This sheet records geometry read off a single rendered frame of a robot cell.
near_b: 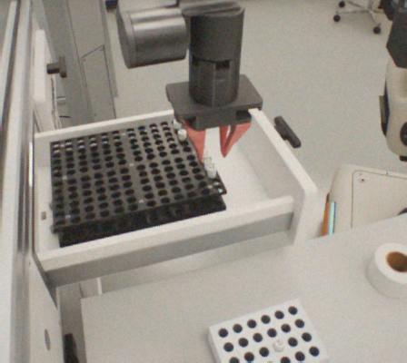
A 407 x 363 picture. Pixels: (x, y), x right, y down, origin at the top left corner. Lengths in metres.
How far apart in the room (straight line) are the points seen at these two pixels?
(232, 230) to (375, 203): 0.99
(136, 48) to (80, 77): 1.16
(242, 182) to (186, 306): 0.20
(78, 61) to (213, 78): 1.12
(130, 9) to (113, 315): 0.40
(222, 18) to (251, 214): 0.25
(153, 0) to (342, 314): 0.47
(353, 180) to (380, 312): 0.95
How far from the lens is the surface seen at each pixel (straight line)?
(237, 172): 0.67
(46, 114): 0.74
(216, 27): 0.42
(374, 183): 1.56
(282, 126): 0.65
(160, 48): 0.41
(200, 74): 0.45
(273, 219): 0.56
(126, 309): 0.61
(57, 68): 0.84
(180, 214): 0.56
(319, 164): 2.01
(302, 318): 0.57
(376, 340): 0.63
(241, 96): 0.48
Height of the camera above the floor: 1.29
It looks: 41 degrees down
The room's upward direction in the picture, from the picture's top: straight up
